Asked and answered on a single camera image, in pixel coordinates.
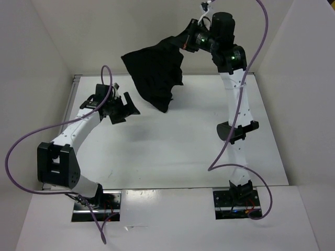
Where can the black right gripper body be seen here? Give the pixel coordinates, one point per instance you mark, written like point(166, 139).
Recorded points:
point(196, 38)

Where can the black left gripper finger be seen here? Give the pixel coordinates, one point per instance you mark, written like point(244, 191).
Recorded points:
point(129, 108)
point(117, 120)

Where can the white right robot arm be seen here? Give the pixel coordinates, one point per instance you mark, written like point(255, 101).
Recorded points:
point(231, 62)

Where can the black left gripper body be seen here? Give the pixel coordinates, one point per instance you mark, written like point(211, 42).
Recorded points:
point(116, 106)

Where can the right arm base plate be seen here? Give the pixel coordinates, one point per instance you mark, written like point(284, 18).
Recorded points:
point(226, 208)

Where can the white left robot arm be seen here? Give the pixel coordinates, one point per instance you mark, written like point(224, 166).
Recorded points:
point(57, 163)

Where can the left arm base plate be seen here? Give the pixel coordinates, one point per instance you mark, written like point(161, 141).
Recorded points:
point(109, 211)

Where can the black pleated skirt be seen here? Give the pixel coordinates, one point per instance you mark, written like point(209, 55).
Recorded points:
point(156, 69)

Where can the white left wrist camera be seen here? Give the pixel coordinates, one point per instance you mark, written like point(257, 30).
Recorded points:
point(115, 91)

